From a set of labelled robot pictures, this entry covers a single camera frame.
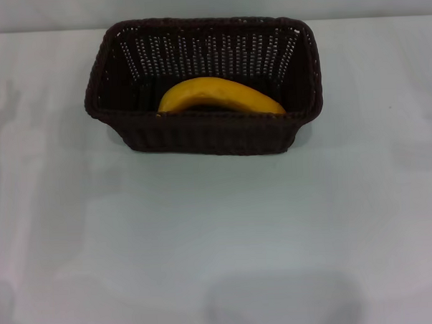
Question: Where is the yellow banana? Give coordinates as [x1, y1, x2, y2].
[154, 73, 288, 122]

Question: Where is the dark brown woven basket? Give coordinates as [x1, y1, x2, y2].
[80, 10, 327, 164]

